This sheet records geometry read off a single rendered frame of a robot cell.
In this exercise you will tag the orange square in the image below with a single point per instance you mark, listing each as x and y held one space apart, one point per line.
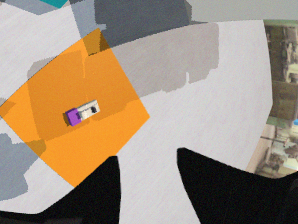
86 71

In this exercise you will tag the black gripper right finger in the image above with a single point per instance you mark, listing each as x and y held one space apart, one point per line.
221 194

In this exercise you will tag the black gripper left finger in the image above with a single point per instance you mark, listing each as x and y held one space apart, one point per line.
96 200

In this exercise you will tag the grey panel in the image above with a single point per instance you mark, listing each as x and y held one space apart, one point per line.
206 11

